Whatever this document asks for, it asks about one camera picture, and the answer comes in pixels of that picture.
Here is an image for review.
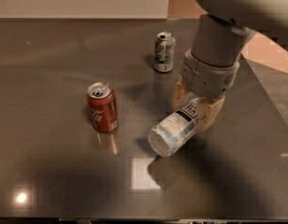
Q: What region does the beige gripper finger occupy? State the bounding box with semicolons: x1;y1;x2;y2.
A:
198;96;225;133
171;77;194;111

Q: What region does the blue plastic water bottle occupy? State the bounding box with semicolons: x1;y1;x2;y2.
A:
148;98;205;157

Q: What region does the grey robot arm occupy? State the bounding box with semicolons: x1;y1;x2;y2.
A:
172;0;288;133

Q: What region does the white green soda can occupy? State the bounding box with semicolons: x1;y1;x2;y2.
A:
154;31;175;73

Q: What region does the red coke can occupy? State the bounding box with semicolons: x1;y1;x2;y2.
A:
87;82;118;133

